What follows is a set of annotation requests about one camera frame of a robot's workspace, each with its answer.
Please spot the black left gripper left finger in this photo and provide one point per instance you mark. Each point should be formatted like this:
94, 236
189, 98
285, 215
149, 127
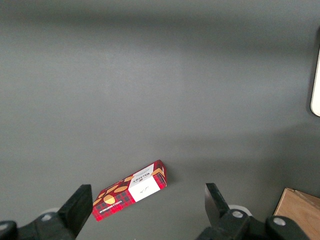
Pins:
75, 212

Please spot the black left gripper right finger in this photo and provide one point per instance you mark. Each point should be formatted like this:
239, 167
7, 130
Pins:
220, 215

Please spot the wooden drawer cabinet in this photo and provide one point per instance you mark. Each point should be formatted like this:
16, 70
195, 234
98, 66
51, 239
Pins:
300, 215

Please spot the red tartan cookie box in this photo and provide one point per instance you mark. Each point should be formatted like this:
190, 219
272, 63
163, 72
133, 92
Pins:
120, 200

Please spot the beige rectangular tray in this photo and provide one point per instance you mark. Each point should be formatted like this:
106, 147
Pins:
316, 87

